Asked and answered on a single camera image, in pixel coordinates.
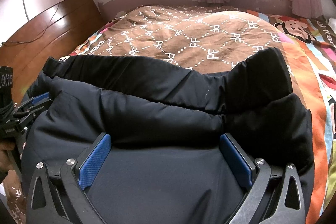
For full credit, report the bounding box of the black padded jacket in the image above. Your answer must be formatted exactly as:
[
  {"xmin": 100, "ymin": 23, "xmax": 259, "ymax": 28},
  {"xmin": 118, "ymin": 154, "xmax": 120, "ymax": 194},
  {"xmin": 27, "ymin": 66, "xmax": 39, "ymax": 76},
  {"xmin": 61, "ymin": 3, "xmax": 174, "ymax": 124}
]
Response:
[{"xmin": 22, "ymin": 48, "xmax": 314, "ymax": 223}]

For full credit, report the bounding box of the thin wall cable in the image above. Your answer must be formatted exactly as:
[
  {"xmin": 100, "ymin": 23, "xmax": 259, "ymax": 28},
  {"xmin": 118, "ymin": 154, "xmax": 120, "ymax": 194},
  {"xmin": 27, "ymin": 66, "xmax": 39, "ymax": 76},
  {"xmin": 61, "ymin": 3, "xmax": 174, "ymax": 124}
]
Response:
[{"xmin": 1, "ymin": 0, "xmax": 66, "ymax": 46}]

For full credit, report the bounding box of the wooden headboard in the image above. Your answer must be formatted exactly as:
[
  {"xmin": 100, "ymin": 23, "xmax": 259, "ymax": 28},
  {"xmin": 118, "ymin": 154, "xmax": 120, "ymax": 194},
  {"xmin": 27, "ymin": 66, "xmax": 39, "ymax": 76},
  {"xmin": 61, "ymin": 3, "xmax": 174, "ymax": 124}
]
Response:
[{"xmin": 1, "ymin": 0, "xmax": 104, "ymax": 102}]

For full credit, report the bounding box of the person's left hand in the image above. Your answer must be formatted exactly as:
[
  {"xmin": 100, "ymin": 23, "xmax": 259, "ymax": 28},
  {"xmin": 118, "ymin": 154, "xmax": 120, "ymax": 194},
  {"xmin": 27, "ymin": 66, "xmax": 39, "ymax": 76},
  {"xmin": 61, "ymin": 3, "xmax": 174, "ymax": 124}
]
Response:
[{"xmin": 0, "ymin": 142, "xmax": 15, "ymax": 173}]

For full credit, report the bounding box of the brown patterned bed quilt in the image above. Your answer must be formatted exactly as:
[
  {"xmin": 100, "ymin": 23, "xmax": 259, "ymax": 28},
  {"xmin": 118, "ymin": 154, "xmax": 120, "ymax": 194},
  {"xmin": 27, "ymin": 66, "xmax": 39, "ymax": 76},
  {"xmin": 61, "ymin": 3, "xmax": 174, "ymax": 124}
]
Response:
[{"xmin": 7, "ymin": 4, "xmax": 336, "ymax": 224}]

